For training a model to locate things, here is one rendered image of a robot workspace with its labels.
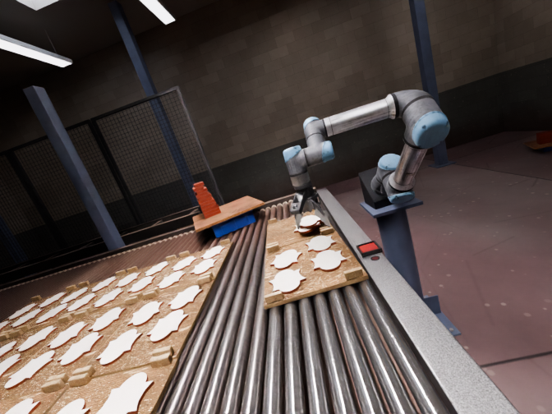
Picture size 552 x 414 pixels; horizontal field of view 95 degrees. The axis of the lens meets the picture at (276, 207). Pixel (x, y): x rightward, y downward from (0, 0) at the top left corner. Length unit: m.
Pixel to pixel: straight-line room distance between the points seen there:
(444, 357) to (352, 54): 6.13
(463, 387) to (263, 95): 5.93
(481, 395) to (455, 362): 0.06
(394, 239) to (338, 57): 5.18
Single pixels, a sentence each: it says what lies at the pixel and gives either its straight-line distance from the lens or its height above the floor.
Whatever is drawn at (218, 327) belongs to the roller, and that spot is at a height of 0.92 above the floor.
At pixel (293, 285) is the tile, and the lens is 0.90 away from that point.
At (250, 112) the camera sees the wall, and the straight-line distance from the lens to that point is 6.16.
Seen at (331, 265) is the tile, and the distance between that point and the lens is 0.94.
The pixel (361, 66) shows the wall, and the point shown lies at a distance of 6.45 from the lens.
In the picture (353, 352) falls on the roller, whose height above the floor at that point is 0.92.
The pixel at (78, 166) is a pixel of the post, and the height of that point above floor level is 1.73.
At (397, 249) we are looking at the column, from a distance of 1.69.
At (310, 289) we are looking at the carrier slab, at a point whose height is 0.94.
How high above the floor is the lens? 1.42
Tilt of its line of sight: 14 degrees down
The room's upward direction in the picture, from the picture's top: 19 degrees counter-clockwise
